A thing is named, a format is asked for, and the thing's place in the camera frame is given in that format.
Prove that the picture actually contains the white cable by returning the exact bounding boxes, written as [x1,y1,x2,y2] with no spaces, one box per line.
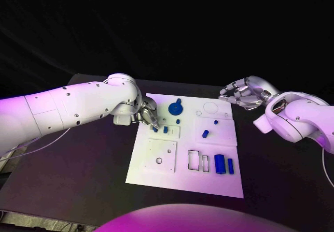
[0,127,72,162]
[321,147,334,188]

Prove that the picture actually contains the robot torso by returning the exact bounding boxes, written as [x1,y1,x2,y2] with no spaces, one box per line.
[93,203,299,232]

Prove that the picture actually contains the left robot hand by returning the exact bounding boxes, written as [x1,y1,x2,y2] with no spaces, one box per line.
[131,96,161,130]

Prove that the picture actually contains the blue gear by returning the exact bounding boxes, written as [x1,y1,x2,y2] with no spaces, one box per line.
[167,98,184,116]

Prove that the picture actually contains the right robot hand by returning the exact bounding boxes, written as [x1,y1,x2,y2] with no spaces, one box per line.
[217,75,280,111]

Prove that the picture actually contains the thick blue long cylinder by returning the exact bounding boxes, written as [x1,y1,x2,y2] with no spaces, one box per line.
[213,154,226,175]

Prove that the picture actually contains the white task board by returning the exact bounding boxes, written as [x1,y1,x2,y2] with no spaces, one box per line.
[125,93,244,199]

